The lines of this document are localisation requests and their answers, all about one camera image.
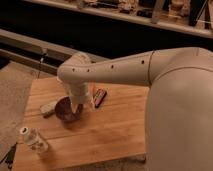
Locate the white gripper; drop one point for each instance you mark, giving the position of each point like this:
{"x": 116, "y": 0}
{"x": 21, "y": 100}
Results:
{"x": 81, "y": 94}

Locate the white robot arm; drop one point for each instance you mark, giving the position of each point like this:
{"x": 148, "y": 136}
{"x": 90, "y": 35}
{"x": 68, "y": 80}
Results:
{"x": 179, "y": 107}

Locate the dark purple bowl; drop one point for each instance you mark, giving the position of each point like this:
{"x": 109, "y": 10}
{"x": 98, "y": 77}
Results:
{"x": 63, "y": 110}

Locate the wooden board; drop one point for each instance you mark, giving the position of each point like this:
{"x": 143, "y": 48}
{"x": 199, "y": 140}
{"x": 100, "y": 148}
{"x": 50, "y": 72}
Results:
{"x": 114, "y": 130}

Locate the clear plastic bottle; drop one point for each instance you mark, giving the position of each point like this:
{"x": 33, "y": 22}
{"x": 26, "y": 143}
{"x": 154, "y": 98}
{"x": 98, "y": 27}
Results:
{"x": 33, "y": 139}

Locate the black object at floor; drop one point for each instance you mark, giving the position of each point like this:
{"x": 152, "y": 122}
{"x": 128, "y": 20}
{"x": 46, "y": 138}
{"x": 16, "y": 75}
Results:
{"x": 9, "y": 157}

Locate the cluttered wooden shelf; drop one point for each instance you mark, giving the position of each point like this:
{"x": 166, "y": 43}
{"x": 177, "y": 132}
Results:
{"x": 174, "y": 16}

